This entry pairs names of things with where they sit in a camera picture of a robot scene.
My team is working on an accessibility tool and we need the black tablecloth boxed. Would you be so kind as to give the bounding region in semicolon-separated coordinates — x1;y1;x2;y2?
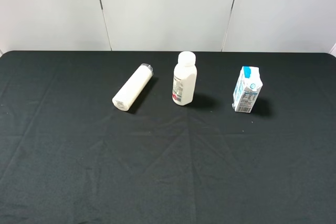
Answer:
1;51;335;223

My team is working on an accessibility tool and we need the white tube bottle lying down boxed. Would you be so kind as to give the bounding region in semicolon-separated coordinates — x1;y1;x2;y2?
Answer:
112;63;153;111

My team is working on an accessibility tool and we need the blue white milk carton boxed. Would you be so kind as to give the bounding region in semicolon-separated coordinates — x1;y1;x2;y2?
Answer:
232;66;263;113

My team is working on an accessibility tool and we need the white plastic bottle upright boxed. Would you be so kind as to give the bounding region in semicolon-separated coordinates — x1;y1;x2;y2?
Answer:
172;51;197;106

